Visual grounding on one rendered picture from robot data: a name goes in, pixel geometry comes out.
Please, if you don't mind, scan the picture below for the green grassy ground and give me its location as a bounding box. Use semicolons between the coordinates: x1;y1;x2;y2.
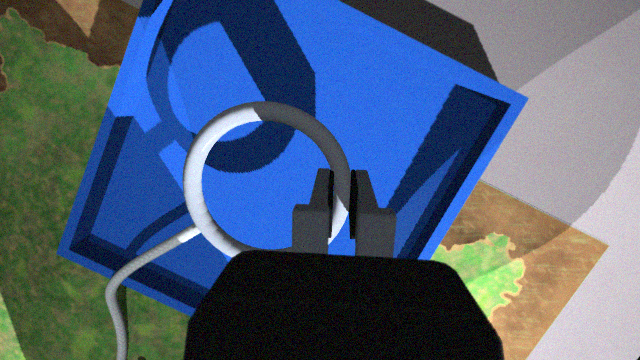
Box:
0;0;609;360

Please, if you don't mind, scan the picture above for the blue tray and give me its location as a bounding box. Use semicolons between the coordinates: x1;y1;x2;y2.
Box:
56;0;529;317

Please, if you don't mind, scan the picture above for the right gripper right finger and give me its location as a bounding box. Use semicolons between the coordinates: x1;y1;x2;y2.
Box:
349;169;397;258

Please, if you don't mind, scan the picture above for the grey hoop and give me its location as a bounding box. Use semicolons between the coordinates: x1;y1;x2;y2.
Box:
182;101;351;257

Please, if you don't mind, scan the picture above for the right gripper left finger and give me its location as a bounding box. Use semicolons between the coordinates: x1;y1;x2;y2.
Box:
292;168;334;254

